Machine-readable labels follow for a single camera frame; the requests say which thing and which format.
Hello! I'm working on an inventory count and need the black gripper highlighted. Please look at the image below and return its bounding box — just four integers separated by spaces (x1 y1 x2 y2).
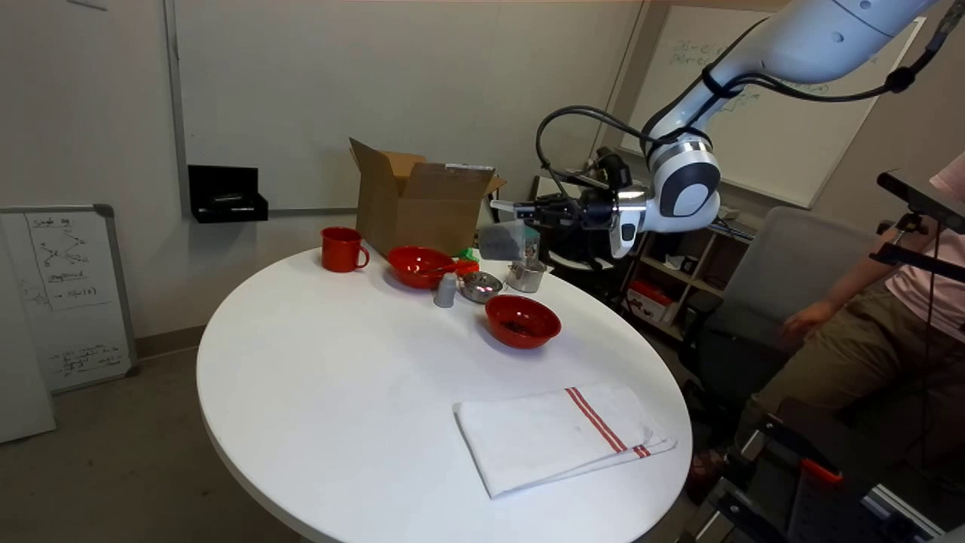
488 193 621 241

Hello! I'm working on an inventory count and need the clear plastic measuring cup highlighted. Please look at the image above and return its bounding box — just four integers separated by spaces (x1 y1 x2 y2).
476 219 544 261

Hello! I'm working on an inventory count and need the red bowl with coffee beans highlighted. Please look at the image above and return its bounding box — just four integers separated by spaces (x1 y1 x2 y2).
483 292 563 354

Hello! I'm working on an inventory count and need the empty red bowl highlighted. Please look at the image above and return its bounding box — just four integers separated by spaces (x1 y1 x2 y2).
385 245 459 292

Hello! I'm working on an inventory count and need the open cardboard box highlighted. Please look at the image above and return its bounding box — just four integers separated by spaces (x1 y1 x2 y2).
348 136 505 258

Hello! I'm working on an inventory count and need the small grey shaker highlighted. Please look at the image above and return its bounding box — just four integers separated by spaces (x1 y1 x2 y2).
430 270 460 309

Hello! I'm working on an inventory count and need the wooden storage shelf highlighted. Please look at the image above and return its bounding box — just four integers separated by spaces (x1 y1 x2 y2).
599 224 756 340

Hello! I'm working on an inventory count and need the red metal mug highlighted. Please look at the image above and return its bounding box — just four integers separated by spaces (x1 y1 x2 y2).
321 224 375 274

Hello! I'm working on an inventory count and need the white towel with red stripes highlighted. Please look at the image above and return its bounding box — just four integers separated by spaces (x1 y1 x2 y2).
449 383 678 500

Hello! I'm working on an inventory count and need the grey office chair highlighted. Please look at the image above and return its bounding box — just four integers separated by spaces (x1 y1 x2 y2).
692 206 892 424

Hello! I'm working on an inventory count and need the black carrying case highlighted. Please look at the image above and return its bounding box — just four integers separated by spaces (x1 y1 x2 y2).
183 163 271 227

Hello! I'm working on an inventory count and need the seated person in khaki trousers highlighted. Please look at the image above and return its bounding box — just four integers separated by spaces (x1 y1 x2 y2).
749 148 965 476

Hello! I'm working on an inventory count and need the black clamp with orange trigger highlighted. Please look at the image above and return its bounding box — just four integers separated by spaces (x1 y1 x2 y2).
756 416 850 543

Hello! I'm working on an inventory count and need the small whiteboard with drawings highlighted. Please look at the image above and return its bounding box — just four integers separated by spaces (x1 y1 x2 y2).
0 201 143 395

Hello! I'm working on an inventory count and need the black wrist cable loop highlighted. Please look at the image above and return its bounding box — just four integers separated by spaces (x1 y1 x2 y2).
531 103 652 199

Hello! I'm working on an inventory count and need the black camera rig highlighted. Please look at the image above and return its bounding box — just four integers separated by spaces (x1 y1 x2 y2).
868 169 965 282

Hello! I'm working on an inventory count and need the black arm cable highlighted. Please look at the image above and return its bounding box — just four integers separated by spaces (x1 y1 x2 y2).
702 0 965 106

